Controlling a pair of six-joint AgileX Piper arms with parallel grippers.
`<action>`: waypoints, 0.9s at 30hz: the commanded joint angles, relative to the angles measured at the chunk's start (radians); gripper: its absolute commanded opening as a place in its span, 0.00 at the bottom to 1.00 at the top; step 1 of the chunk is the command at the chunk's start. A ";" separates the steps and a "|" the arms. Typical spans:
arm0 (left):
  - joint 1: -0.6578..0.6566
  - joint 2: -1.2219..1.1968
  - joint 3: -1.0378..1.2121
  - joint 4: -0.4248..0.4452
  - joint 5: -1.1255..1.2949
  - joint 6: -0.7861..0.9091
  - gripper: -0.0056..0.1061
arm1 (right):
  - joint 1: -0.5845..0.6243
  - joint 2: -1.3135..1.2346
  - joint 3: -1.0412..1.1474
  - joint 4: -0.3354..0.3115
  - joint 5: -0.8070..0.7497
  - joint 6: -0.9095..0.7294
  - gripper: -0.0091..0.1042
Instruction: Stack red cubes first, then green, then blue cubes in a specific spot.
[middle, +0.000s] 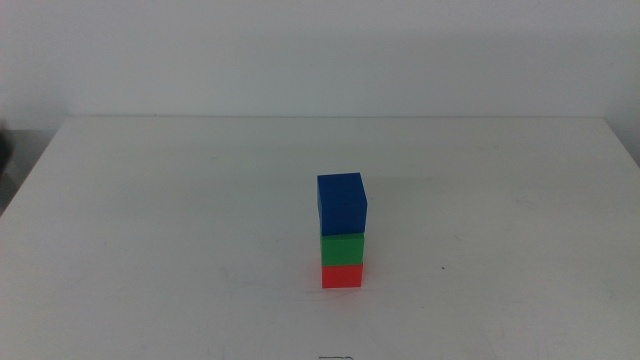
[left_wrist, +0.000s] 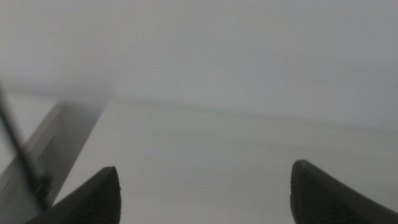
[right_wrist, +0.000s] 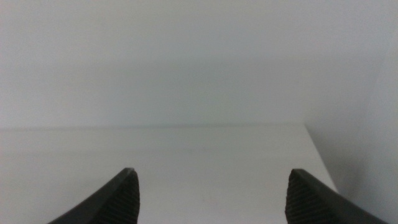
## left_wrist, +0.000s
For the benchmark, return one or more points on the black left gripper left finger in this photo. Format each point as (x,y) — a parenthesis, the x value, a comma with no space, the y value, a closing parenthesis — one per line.
(96,199)

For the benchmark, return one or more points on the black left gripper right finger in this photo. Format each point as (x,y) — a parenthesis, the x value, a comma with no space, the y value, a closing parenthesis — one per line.
(323,202)

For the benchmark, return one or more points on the black clamped stand pole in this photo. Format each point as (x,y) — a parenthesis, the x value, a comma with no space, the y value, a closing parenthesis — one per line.
(17,146)

